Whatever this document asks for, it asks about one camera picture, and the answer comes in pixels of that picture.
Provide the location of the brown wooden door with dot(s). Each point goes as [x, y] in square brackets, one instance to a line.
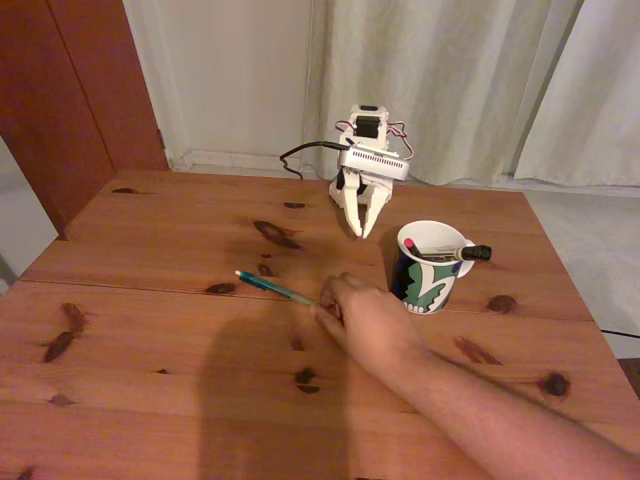
[65, 100]

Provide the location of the white mug green blue pattern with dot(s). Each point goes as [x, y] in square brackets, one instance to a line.
[425, 290]

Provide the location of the person's hand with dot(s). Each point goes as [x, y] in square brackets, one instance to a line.
[372, 320]

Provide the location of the silver camera box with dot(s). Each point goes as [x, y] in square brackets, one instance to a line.
[375, 162]

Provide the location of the thin black pen red end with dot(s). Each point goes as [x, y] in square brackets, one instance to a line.
[411, 246]

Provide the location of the white furniture panel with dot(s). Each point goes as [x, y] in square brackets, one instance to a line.
[22, 220]

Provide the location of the white curtain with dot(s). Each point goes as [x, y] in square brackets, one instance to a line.
[590, 100]
[475, 85]

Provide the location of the green transparent pen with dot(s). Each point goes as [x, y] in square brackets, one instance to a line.
[272, 287]

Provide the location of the white marker black cap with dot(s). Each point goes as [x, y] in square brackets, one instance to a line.
[470, 252]

